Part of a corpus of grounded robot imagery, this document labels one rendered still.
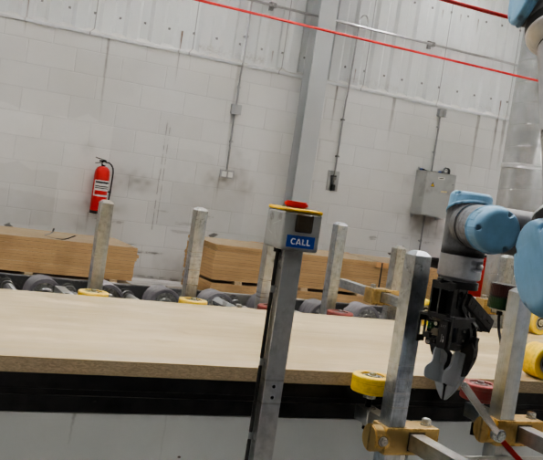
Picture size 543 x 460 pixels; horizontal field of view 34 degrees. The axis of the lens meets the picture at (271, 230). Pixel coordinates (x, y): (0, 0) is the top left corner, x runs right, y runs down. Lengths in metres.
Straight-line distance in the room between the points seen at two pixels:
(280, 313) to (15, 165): 7.22
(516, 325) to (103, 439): 0.80
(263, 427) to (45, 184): 7.25
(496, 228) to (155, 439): 0.74
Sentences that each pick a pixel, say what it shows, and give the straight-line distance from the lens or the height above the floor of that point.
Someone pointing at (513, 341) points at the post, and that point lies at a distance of 1.76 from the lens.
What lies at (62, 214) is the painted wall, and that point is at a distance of 8.70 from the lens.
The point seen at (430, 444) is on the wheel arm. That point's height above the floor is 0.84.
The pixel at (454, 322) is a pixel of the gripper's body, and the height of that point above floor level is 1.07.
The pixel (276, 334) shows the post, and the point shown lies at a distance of 1.48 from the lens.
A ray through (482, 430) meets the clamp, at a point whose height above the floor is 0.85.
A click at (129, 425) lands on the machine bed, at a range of 1.67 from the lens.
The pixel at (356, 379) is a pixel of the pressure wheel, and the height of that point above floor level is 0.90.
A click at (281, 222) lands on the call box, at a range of 1.45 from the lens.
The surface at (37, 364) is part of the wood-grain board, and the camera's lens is 1.59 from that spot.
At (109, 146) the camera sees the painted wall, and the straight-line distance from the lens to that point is 8.76.
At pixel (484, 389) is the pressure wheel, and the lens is 1.88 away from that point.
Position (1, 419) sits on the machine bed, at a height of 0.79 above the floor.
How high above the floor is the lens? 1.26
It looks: 3 degrees down
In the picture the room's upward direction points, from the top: 8 degrees clockwise
